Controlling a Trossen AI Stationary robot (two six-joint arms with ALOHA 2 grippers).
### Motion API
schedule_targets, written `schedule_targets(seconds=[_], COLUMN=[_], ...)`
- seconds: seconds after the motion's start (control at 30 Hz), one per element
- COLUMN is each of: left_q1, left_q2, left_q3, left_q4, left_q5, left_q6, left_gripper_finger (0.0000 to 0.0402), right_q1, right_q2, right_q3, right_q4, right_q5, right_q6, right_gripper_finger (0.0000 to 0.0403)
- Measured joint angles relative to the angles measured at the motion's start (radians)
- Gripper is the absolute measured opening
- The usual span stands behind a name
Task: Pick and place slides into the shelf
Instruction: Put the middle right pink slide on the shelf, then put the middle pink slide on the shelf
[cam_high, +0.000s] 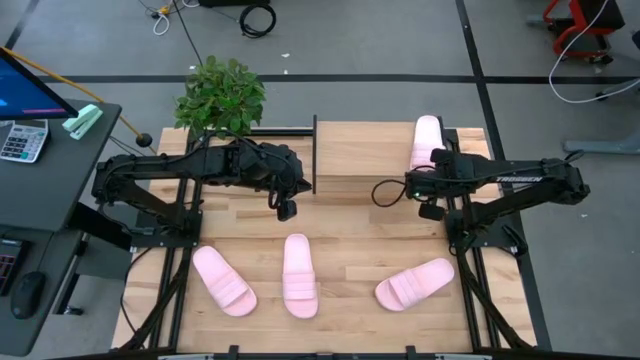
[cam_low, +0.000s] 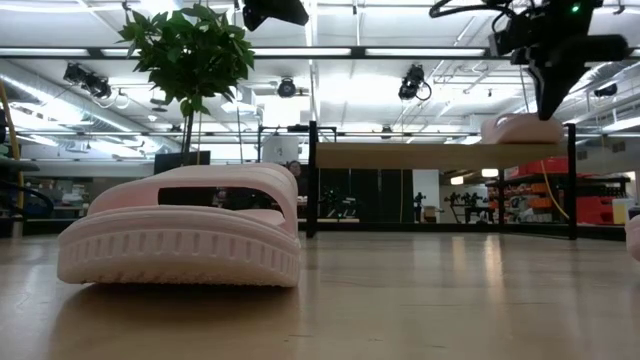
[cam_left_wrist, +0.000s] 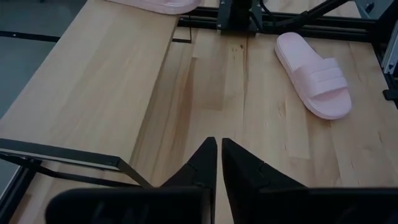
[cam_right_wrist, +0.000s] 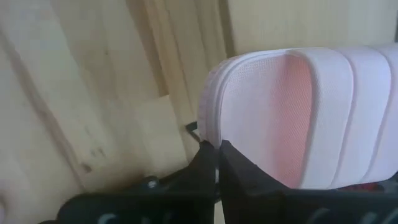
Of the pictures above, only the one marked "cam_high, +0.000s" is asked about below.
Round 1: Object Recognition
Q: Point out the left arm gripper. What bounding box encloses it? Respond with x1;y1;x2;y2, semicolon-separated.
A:
262;143;313;222

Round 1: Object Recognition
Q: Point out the wooden shelf with black legs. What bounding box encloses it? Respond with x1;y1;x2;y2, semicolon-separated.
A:
312;113;447;195

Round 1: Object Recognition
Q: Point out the pink slide sandal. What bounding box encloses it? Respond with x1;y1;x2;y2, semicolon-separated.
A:
408;114;446;172
192;244;259;318
374;257;456;313
282;233;320;320

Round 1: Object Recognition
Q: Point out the green plant in black pot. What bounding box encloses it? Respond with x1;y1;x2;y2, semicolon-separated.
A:
173;54;267;144

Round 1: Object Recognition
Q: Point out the yellow rod with black foot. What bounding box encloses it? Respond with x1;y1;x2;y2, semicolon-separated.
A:
0;47;154;149

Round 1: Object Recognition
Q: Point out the grey table foot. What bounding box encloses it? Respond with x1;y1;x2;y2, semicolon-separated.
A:
563;135;640;156

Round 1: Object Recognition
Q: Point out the grey chair base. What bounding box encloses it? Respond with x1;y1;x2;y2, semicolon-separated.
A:
594;74;640;104

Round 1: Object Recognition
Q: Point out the mint green stapler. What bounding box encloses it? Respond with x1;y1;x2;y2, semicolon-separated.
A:
60;103;104;141

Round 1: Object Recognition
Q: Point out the dark grey desk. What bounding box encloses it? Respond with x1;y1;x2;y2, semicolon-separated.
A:
0;99;123;357

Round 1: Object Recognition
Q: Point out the red and black cart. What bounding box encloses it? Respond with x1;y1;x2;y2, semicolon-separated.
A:
524;0;626;65

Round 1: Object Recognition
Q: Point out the grey desk calculator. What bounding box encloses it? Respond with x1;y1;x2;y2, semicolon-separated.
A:
0;118;50;165

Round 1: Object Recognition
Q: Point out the computer monitor with blue screen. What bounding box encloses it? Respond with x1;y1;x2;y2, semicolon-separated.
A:
0;47;80;122

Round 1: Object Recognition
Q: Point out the black computer mouse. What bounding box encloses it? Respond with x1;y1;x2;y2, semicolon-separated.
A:
10;271;47;320

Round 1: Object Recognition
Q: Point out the black keyboard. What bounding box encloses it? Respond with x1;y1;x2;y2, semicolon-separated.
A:
0;238;26;296

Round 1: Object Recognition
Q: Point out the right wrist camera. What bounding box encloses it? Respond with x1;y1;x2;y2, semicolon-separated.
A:
403;169;432;201

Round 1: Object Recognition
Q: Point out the black metal table frame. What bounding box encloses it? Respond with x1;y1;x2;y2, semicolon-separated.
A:
47;115;640;360

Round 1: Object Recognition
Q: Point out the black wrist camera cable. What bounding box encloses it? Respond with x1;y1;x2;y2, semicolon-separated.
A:
371;178;407;209

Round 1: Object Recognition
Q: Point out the black braided cable bundle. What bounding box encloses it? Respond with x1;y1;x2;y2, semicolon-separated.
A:
455;252;534;351
121;247;194;351

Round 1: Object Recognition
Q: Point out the coiled black cable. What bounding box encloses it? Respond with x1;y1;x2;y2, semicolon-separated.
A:
238;3;278;40

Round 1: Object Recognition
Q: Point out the long white cable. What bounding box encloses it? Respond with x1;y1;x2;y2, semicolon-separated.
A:
548;0;640;105

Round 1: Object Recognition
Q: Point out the thin black floor cable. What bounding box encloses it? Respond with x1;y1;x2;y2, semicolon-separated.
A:
172;0;205;67

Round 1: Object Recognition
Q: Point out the black cable loop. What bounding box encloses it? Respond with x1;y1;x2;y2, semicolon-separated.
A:
119;246;151;337

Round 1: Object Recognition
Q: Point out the white cable with yellow plug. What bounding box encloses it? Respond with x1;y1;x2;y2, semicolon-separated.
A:
151;0;201;37

